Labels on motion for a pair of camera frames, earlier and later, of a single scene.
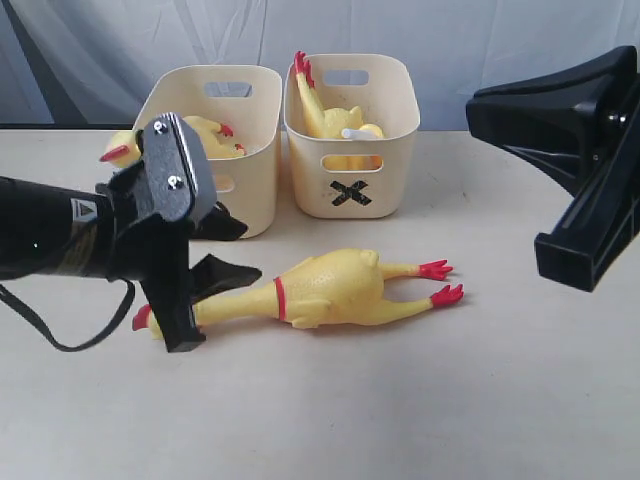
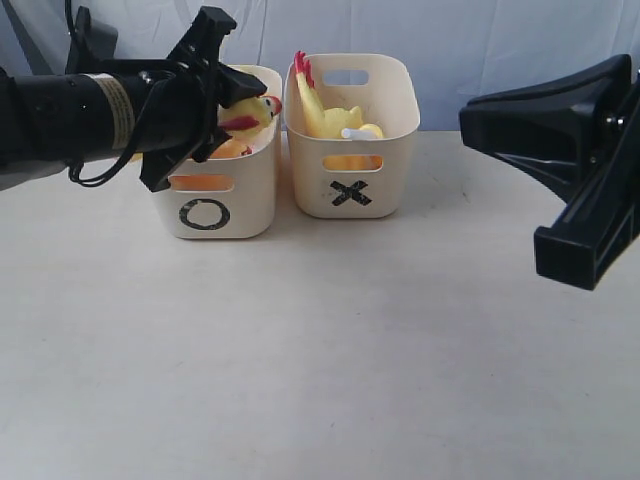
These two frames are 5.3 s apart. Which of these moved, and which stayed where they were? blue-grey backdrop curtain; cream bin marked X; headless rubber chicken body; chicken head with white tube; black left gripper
Moved: black left gripper
Stayed: cream bin marked X; headless rubber chicken body; chicken head with white tube; blue-grey backdrop curtain
